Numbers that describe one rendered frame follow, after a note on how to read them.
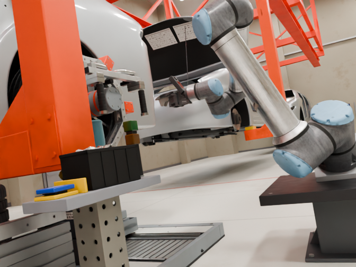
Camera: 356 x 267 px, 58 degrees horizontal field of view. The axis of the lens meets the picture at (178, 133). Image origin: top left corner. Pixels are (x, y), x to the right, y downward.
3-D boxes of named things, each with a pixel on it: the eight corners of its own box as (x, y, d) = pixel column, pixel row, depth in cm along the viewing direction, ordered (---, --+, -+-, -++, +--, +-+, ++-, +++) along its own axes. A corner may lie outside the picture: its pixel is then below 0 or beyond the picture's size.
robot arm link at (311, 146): (341, 155, 122) (227, -13, 114) (309, 184, 118) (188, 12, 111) (315, 154, 137) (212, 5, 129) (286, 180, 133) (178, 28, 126)
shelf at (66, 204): (124, 186, 124) (123, 178, 124) (161, 183, 116) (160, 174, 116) (23, 214, 86) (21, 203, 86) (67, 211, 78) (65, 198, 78)
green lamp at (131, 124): (130, 132, 122) (128, 122, 122) (139, 130, 120) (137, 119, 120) (123, 132, 118) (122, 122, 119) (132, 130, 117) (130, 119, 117)
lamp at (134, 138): (132, 145, 122) (130, 134, 122) (141, 143, 120) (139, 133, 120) (125, 145, 118) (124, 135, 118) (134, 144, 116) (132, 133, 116)
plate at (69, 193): (58, 195, 91) (58, 192, 92) (79, 193, 88) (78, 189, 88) (34, 202, 84) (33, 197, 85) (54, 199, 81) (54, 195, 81)
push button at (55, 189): (58, 193, 91) (56, 185, 91) (76, 191, 87) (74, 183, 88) (36, 198, 85) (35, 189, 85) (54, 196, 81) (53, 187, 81)
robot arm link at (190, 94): (192, 82, 163) (200, 84, 172) (184, 84, 165) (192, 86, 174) (195, 99, 163) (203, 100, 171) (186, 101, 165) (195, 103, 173)
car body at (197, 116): (224, 138, 909) (215, 82, 918) (293, 126, 820) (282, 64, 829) (105, 151, 475) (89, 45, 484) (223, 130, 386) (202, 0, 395)
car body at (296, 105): (273, 132, 1446) (268, 101, 1454) (318, 125, 1357) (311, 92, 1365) (238, 136, 1012) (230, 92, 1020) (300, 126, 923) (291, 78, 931)
